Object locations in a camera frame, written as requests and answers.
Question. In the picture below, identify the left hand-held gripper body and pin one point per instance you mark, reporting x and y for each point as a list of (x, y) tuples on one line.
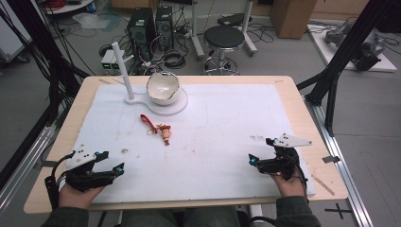
[(80, 157)]

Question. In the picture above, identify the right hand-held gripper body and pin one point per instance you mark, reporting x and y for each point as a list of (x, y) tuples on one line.
[(290, 141)]

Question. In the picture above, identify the white stand with pole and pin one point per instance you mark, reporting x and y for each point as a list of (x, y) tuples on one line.
[(123, 71)]

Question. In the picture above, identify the person's left hand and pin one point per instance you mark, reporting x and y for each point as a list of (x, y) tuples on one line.
[(74, 198)]

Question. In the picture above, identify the person's right hand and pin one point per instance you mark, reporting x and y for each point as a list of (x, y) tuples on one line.
[(290, 188)]

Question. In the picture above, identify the white foam board mat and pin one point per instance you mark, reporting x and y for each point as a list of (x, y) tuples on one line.
[(214, 148)]

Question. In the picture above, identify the white table leg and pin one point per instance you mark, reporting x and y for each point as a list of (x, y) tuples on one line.
[(256, 213)]

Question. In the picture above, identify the thin wooden stick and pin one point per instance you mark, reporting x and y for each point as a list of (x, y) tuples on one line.
[(323, 185)]

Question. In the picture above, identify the person's legs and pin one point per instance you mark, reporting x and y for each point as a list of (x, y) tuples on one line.
[(176, 218)]

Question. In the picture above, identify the white eggshell bowl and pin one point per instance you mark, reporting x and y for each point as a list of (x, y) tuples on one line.
[(160, 88)]

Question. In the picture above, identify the white power supply box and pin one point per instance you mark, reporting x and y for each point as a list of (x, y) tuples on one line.
[(106, 60), (117, 63)]

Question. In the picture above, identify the black round stool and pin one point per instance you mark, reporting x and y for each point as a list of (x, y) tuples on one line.
[(223, 36)]

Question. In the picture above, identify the white desk leg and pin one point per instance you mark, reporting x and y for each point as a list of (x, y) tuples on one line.
[(197, 41), (247, 28)]

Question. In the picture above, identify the grey robot device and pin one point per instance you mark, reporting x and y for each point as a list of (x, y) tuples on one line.
[(367, 50)]

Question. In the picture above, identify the white platform board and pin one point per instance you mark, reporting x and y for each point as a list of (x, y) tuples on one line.
[(386, 64)]

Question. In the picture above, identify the brown cardboard box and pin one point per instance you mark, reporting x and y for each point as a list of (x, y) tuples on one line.
[(291, 17)]

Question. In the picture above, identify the flat black device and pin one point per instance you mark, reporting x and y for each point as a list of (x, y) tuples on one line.
[(231, 19)]

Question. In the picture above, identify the large black computer tower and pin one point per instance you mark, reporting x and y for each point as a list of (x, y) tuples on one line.
[(140, 30)]

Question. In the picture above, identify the clear plastic bag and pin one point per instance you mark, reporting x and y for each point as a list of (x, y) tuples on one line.
[(91, 20)]

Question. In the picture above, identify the slim black computer tower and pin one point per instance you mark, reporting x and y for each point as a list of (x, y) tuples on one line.
[(164, 26)]

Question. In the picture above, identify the round white table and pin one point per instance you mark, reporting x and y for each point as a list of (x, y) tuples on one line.
[(72, 7)]

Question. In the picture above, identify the grey metal bracket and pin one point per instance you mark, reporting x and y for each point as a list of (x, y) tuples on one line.
[(331, 159)]

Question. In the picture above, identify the aluminium rail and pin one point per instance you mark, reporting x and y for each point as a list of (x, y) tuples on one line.
[(25, 160), (340, 164)]

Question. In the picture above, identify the black metal frame strut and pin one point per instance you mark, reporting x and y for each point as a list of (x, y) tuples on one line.
[(345, 47)]

